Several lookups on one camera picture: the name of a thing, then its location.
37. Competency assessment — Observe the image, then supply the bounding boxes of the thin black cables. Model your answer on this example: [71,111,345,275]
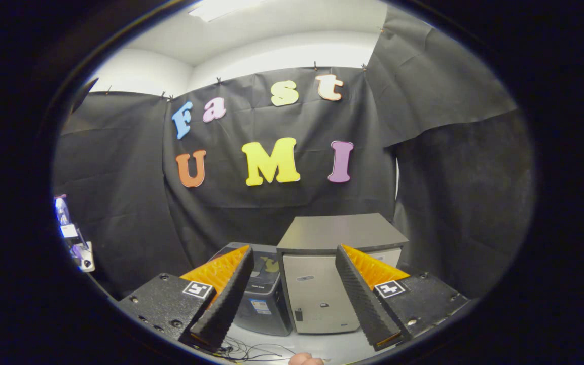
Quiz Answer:
[216,337,298,363]

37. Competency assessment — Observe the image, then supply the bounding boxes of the grey metal cabinet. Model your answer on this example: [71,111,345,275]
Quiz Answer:
[277,213,409,335]

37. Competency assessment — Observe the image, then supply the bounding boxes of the black backdrop cloth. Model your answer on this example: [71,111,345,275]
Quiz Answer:
[53,5,535,300]

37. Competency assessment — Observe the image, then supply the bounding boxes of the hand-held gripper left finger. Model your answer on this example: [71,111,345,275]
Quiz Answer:
[117,245,256,353]

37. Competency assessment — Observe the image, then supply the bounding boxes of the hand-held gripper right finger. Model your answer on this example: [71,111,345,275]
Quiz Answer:
[335,244,470,352]

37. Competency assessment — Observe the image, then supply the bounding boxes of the dark grey washing machine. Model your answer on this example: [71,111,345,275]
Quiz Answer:
[213,242,293,336]

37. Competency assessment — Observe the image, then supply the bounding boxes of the white equipment clutter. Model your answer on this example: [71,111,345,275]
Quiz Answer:
[54,194,96,273]

